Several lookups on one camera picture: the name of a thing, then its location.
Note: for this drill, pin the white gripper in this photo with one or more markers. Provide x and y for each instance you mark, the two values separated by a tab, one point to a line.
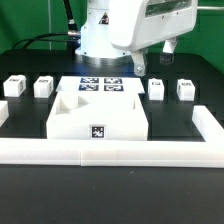
137	24

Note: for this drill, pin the white square table top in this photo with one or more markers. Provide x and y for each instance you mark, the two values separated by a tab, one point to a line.
96	116

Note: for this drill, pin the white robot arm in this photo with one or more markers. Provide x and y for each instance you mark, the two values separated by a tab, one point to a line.
96	47

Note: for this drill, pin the white marker tag plate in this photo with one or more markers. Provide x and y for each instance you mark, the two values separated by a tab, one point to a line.
100	84

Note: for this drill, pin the white U-shaped obstacle fence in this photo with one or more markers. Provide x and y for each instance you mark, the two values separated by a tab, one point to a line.
111	153

